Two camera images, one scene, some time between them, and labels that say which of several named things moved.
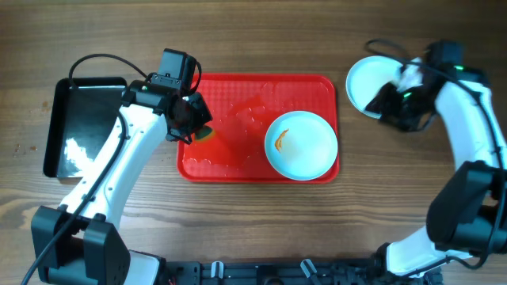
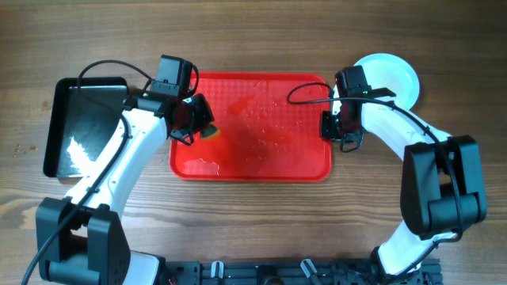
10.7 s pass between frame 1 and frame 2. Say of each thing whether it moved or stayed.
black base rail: stayed
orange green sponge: moved
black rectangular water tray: stayed
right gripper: moved
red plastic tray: stayed
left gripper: stayed
